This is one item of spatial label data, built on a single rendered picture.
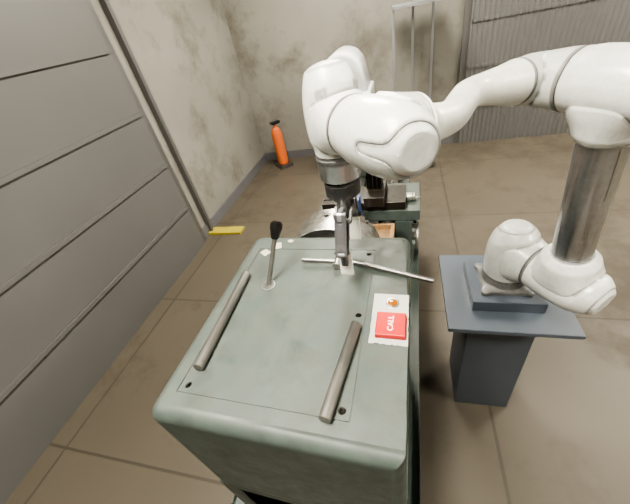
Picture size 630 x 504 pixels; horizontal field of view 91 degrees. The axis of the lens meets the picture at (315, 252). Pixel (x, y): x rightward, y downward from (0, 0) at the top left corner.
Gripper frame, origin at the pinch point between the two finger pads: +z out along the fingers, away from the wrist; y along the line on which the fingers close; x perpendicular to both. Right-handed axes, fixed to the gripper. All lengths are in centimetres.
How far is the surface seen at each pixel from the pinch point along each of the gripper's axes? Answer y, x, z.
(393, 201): 80, -5, 33
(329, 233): 19.2, 11.0, 8.2
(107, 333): 35, 199, 110
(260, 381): -33.7, 13.1, 4.7
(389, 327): -19.4, -10.2, 3.5
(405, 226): 79, -11, 47
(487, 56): 396, -95, 31
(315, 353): -26.4, 3.8, 4.7
